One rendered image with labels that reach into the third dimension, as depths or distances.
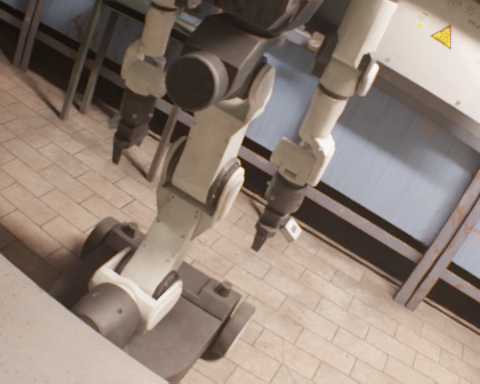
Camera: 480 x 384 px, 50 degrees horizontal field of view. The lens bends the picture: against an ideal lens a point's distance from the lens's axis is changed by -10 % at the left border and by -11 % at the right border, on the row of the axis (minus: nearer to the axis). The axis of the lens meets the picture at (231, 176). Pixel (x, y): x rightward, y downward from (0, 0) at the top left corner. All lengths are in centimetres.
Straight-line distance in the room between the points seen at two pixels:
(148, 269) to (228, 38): 68
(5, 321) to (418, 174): 201
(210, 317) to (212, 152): 57
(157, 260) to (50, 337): 93
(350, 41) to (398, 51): 100
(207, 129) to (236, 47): 31
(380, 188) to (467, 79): 67
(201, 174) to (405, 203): 124
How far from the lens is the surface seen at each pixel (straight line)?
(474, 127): 226
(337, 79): 115
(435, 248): 245
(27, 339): 60
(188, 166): 142
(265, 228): 137
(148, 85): 138
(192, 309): 172
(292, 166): 127
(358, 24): 111
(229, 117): 130
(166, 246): 150
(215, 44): 110
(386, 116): 234
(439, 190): 240
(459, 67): 209
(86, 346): 61
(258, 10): 106
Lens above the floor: 131
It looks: 28 degrees down
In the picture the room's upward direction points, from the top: 25 degrees clockwise
